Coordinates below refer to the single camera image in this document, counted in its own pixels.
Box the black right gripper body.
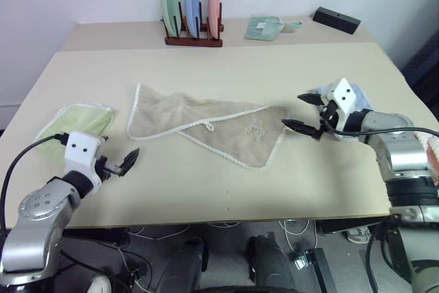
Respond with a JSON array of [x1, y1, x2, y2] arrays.
[[317, 99, 341, 141]]

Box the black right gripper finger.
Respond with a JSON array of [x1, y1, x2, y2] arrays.
[[281, 119, 323, 139], [297, 93, 326, 106]]

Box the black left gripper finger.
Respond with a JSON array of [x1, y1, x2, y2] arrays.
[[121, 148, 142, 170], [108, 163, 129, 177]]

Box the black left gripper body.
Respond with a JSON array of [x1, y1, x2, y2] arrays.
[[95, 156, 121, 182]]

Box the grey blue cloth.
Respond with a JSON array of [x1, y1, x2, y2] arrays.
[[312, 82, 375, 142]]

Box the light green folded towel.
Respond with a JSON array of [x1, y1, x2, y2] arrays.
[[34, 102, 115, 160]]

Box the beige towel with white trim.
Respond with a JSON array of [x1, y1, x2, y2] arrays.
[[126, 82, 288, 172]]

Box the black rectangular box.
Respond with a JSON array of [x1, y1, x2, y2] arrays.
[[312, 6, 362, 36]]

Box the green folded cloth with tag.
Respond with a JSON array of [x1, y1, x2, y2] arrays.
[[244, 14, 303, 41]]

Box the white sneaker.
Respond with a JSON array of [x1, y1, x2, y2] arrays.
[[345, 226, 374, 245]]

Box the dark wooden plate rack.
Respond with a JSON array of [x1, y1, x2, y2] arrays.
[[160, 1, 225, 48]]

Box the pink plate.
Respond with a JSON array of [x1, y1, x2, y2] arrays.
[[207, 0, 222, 41]]

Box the small metal connector box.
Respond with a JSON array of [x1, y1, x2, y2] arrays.
[[292, 253, 311, 271]]

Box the dark rounded shape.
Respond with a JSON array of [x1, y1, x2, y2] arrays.
[[246, 233, 298, 293]]

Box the black table leg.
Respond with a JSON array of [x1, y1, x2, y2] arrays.
[[308, 247, 340, 293]]

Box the blue plate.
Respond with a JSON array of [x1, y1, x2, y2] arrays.
[[184, 0, 201, 40]]

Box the green plate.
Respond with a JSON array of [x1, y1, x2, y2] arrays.
[[159, 0, 182, 38]]

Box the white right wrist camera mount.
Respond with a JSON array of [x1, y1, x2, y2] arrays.
[[323, 78, 361, 132]]

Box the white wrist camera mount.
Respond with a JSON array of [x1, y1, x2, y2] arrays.
[[323, 78, 361, 132], [64, 130, 106, 174]]

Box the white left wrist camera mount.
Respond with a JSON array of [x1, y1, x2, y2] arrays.
[[64, 130, 106, 174]]

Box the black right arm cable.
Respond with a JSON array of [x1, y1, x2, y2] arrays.
[[323, 117, 439, 137]]

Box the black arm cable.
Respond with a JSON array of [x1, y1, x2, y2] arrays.
[[0, 132, 69, 235], [323, 117, 439, 137]]

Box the white cable on floor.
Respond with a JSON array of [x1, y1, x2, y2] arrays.
[[277, 218, 318, 256], [128, 223, 193, 239]]

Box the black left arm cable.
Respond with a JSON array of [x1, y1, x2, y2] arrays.
[[0, 132, 69, 235]]

